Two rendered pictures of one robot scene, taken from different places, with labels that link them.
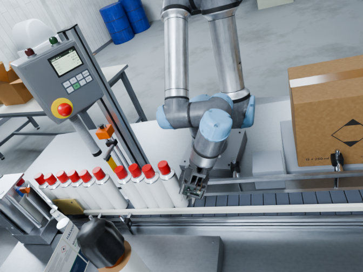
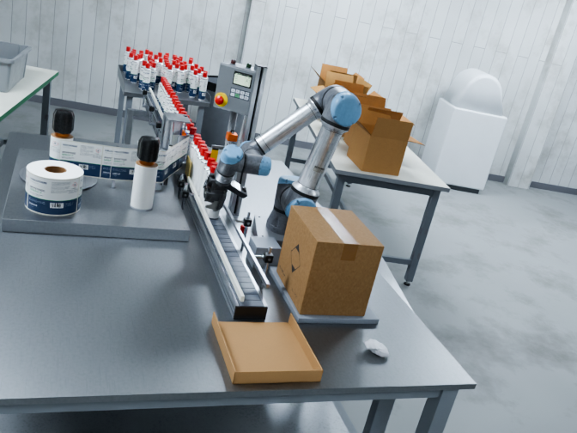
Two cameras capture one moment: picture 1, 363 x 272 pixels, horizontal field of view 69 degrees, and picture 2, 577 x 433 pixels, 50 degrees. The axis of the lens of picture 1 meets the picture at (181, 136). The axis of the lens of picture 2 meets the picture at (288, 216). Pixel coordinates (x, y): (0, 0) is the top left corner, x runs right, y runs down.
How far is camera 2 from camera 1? 200 cm
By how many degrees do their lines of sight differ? 40
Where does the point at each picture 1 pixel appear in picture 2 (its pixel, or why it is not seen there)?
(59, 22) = (538, 108)
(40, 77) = (224, 76)
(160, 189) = not seen: hidden behind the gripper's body
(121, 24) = not seen: outside the picture
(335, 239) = (209, 281)
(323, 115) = (294, 227)
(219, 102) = (255, 156)
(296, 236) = (206, 268)
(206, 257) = (171, 225)
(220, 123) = (227, 150)
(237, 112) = (289, 198)
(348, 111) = (299, 234)
